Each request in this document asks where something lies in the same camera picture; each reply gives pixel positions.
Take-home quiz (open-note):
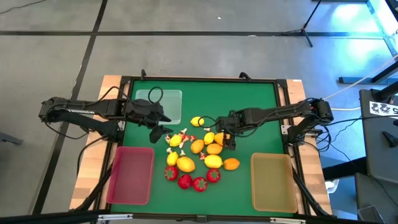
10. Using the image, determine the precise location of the large yellow-orange lemon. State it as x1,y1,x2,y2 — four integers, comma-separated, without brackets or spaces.
176,156,197,174

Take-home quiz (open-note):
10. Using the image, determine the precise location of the yellow plastic basket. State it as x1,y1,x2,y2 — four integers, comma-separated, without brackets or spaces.
250,152,299,214

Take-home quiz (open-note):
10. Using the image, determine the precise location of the grey chair base leg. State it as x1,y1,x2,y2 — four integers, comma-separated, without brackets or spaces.
0,132,24,146

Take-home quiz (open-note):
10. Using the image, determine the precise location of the black aluminium table frame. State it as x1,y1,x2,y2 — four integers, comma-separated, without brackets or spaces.
93,68,313,223

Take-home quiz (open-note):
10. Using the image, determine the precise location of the grey plastic bin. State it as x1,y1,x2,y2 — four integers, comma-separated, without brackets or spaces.
357,205,386,224

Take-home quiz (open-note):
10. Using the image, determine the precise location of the yellow floor cable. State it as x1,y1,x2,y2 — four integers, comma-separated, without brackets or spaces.
330,106,361,112

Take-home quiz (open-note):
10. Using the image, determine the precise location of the white printed marker tag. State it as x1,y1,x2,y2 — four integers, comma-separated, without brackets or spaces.
369,101,398,117

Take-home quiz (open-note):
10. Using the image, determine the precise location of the green table mat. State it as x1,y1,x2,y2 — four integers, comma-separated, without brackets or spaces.
110,80,295,218

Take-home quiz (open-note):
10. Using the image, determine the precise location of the silver metal bracket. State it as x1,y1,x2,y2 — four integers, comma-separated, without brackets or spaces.
269,217,307,224
97,213,134,222

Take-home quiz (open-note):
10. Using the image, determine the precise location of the black cable bundle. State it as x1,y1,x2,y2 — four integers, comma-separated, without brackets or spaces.
306,114,369,156

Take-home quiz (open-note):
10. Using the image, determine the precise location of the small yellow lemon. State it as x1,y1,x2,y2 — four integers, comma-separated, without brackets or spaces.
166,151,180,167
169,134,183,147
190,116,205,128
203,131,216,146

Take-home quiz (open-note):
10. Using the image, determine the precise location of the black stand base bar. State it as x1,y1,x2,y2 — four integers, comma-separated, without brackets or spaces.
338,60,398,85

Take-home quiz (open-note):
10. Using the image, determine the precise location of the large yellow lemon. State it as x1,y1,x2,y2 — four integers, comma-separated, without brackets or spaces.
204,154,224,169

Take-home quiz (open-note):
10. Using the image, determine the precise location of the red toy tomato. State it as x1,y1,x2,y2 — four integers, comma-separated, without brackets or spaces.
206,168,221,184
164,166,179,182
177,174,193,190
192,176,208,193

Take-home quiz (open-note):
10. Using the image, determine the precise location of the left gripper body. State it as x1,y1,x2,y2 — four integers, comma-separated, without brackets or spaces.
124,98,165,128

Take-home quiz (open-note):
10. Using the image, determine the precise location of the orange citrus fruit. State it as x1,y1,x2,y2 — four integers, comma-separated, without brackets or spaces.
223,157,241,171
206,142,223,156
190,139,205,154
214,133,233,147

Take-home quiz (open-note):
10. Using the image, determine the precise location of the grey side desk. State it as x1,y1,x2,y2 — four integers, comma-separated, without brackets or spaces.
359,88,398,184

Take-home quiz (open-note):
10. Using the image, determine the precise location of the white floor cable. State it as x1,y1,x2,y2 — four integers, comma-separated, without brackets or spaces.
323,54,398,101

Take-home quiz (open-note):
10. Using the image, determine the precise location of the black tripod stand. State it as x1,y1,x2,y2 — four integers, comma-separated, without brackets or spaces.
281,0,324,48

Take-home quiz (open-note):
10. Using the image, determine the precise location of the black looped camera cable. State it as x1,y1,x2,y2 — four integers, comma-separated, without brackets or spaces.
147,86,164,105
203,115,219,129

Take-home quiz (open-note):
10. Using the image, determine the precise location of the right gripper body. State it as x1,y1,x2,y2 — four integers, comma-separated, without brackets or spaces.
216,110,248,135

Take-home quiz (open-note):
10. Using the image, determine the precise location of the red plastic basket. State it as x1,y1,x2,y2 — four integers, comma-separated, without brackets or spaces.
106,146,155,205

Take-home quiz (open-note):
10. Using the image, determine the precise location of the black frame brace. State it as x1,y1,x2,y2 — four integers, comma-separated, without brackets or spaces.
70,164,113,212
292,169,332,218

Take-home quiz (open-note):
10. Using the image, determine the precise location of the clear plastic basket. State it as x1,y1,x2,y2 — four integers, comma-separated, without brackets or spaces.
135,89,183,125

